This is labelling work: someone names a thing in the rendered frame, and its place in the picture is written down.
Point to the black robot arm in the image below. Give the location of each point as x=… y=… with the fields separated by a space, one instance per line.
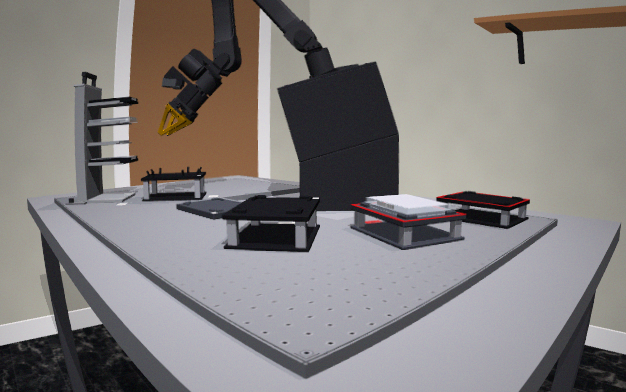
x=194 y=66

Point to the dark grey shelf rack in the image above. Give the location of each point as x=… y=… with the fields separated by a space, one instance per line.
x=89 y=175

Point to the white microplate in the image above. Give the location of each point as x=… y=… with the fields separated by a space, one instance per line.
x=408 y=205

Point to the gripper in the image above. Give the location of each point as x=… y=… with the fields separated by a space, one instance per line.
x=194 y=104

